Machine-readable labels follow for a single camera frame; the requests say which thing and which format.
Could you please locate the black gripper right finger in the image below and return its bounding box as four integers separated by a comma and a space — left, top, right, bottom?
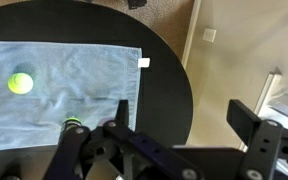
226, 99, 288, 180

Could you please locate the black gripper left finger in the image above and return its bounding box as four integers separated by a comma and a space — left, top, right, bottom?
43, 100, 204, 180

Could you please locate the yellow-green tennis ball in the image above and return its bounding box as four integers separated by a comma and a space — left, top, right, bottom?
8, 73, 34, 94

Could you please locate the clear tennis ball container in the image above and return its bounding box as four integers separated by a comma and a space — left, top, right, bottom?
58, 117, 82, 143

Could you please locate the light blue towel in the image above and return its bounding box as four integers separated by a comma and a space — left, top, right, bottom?
0, 42, 142, 150

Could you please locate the white towel tag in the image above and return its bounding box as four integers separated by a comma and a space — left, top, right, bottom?
138, 58, 150, 68

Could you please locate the round black table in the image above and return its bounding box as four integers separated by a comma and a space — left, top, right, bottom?
0, 0, 198, 180

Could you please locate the white wall outlet plate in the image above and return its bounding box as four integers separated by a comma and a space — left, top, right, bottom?
203, 28, 216, 42

